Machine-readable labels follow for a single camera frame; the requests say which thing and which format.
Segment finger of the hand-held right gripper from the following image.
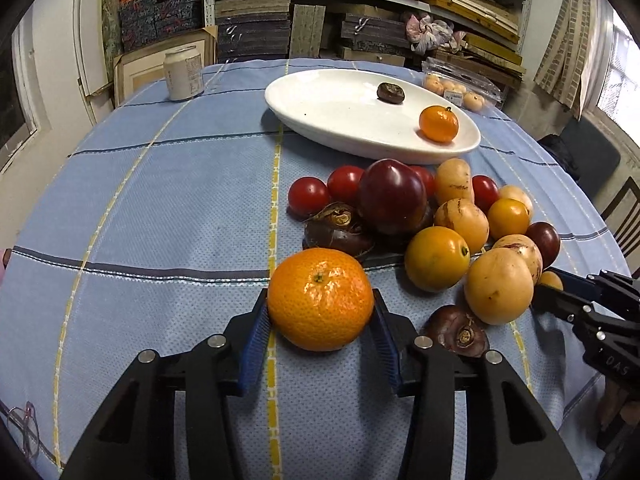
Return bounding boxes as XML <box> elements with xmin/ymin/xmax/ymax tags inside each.
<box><xmin>551</xmin><ymin>267</ymin><xmax>640</xmax><ymax>311</ymax></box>
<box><xmin>531</xmin><ymin>285</ymin><xmax>608</xmax><ymax>341</ymax></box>

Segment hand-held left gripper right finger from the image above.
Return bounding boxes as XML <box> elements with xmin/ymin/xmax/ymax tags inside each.
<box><xmin>371</xmin><ymin>287</ymin><xmax>583</xmax><ymax>480</ymax></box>

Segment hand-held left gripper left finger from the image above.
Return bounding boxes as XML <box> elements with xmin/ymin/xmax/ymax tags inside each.
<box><xmin>60</xmin><ymin>287</ymin><xmax>273</xmax><ymax>480</ymax></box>

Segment loquat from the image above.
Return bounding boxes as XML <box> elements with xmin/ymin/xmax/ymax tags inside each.
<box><xmin>434</xmin><ymin>158</ymin><xmax>475</xmax><ymax>206</ymax></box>
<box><xmin>498</xmin><ymin>185</ymin><xmax>534</xmax><ymax>218</ymax></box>
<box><xmin>464</xmin><ymin>247</ymin><xmax>535</xmax><ymax>326</ymax></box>
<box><xmin>434</xmin><ymin>198</ymin><xmax>490</xmax><ymax>256</ymax></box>
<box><xmin>536</xmin><ymin>270</ymin><xmax>564</xmax><ymax>292</ymax></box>
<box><xmin>492</xmin><ymin>234</ymin><xmax>543</xmax><ymax>286</ymax></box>

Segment small dark red plum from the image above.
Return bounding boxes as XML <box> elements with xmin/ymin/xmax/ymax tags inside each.
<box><xmin>525</xmin><ymin>221</ymin><xmax>562</xmax><ymax>270</ymax></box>

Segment water chestnut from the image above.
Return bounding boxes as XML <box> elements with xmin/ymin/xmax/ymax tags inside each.
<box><xmin>424</xmin><ymin>305</ymin><xmax>490</xmax><ymax>358</ymax></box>
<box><xmin>303</xmin><ymin>202</ymin><xmax>377</xmax><ymax>262</ymax></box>
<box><xmin>376</xmin><ymin>82</ymin><xmax>406</xmax><ymax>104</ymax></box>

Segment large mandarin orange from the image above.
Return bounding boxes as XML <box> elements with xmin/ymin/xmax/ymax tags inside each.
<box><xmin>267</xmin><ymin>249</ymin><xmax>375</xmax><ymax>352</ymax></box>

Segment yellow tomato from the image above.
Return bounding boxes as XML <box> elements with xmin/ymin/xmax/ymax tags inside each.
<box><xmin>486</xmin><ymin>198</ymin><xmax>531</xmax><ymax>241</ymax></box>
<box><xmin>404</xmin><ymin>226</ymin><xmax>471</xmax><ymax>293</ymax></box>

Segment large dark red plum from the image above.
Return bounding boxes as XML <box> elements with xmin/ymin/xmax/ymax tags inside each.
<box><xmin>357</xmin><ymin>158</ymin><xmax>428</xmax><ymax>236</ymax></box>

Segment white oval plate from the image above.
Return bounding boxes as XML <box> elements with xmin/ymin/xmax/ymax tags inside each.
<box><xmin>264</xmin><ymin>69</ymin><xmax>482</xmax><ymax>165</ymax></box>

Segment person's right hand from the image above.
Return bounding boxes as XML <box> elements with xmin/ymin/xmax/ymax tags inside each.
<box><xmin>600</xmin><ymin>380</ymin><xmax>640</xmax><ymax>436</ymax></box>

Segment wooden chair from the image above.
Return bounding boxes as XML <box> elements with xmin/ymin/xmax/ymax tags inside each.
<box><xmin>600</xmin><ymin>176</ymin><xmax>640</xmax><ymax>261</ymax></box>

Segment black chair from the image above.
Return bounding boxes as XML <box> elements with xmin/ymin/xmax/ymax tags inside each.
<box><xmin>539</xmin><ymin>117</ymin><xmax>622</xmax><ymax>198</ymax></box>

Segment blue checked tablecloth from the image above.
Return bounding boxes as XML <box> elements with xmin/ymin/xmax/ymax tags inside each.
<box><xmin>0</xmin><ymin>57</ymin><xmax>633</xmax><ymax>480</ymax></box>

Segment cluster of small pale loquats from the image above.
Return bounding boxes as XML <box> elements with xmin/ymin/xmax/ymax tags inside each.
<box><xmin>424</xmin><ymin>74</ymin><xmax>486</xmax><ymax>112</ymax></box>

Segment small mandarin orange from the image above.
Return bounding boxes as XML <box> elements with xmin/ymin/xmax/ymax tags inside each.
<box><xmin>418</xmin><ymin>105</ymin><xmax>459</xmax><ymax>144</ymax></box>

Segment bright window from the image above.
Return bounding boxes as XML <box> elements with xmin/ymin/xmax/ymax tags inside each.
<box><xmin>595</xmin><ymin>10</ymin><xmax>640</xmax><ymax>136</ymax></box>

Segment eyeglasses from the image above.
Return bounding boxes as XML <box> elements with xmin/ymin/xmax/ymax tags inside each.
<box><xmin>0</xmin><ymin>400</ymin><xmax>41</xmax><ymax>461</ymax></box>

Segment patterned curtain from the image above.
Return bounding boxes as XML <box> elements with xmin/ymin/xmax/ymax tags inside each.
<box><xmin>533</xmin><ymin>0</ymin><xmax>613</xmax><ymax>121</ymax></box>

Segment clear plastic fruit box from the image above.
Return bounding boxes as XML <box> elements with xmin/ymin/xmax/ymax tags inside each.
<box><xmin>421</xmin><ymin>57</ymin><xmax>502</xmax><ymax>112</ymax></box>

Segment white drink can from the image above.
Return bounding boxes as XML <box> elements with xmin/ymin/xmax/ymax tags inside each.
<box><xmin>163</xmin><ymin>45</ymin><xmax>205</xmax><ymax>102</ymax></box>

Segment stack of yellow-edged boxes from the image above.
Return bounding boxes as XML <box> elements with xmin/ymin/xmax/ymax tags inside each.
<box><xmin>422</xmin><ymin>0</ymin><xmax>526</xmax><ymax>88</ymax></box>

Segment pink fabric bundle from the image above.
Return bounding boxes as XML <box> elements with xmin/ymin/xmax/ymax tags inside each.
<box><xmin>404</xmin><ymin>12</ymin><xmax>467</xmax><ymax>55</ymax></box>

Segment stack of dark flat boxes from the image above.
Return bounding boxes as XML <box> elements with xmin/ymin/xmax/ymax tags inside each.
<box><xmin>215</xmin><ymin>0</ymin><xmax>292</xmax><ymax>63</ymax></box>

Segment stack of dark drawer boxes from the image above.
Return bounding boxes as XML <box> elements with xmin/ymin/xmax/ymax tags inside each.
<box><xmin>336</xmin><ymin>10</ymin><xmax>416</xmax><ymax>67</ymax></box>

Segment upright grey patterned box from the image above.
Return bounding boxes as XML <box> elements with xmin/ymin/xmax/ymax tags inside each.
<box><xmin>290</xmin><ymin>4</ymin><xmax>327</xmax><ymax>59</ymax></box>

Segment dark window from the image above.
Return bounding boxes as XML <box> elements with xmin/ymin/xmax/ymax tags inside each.
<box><xmin>0</xmin><ymin>20</ymin><xmax>38</xmax><ymax>171</ymax></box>

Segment metal shelving unit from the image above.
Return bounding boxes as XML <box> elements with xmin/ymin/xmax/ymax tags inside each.
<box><xmin>202</xmin><ymin>0</ymin><xmax>531</xmax><ymax>68</ymax></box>

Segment stack of blue patterned boxes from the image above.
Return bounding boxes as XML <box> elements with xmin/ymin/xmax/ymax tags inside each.
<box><xmin>118</xmin><ymin>0</ymin><xmax>203</xmax><ymax>53</ymax></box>

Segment white board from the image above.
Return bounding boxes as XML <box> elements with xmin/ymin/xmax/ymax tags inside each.
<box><xmin>72</xmin><ymin>0</ymin><xmax>118</xmax><ymax>111</ymax></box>

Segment green patterned panel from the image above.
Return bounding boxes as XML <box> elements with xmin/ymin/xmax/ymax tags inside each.
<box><xmin>100</xmin><ymin>0</ymin><xmax>123</xmax><ymax>56</ymax></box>

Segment wooden picture frame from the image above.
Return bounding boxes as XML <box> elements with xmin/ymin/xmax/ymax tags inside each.
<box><xmin>112</xmin><ymin>27</ymin><xmax>218</xmax><ymax>106</ymax></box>

